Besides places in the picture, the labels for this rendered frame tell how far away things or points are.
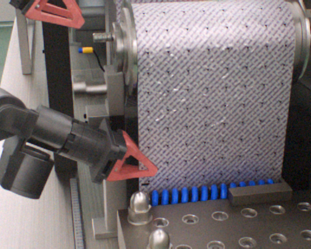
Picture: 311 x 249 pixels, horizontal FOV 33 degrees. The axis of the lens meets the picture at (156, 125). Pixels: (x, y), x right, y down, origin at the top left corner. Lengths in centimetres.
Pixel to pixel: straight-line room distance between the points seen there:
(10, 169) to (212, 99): 31
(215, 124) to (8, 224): 44
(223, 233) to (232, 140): 16
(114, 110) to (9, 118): 21
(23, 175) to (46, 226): 27
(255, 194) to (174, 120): 17
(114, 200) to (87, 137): 20
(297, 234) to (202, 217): 13
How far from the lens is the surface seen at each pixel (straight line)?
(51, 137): 75
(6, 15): 644
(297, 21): 83
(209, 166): 85
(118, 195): 93
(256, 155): 86
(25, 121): 72
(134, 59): 74
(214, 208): 81
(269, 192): 83
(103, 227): 98
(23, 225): 103
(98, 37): 81
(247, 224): 78
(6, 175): 76
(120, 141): 76
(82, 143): 76
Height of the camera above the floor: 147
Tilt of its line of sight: 24 degrees down
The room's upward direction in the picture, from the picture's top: straight up
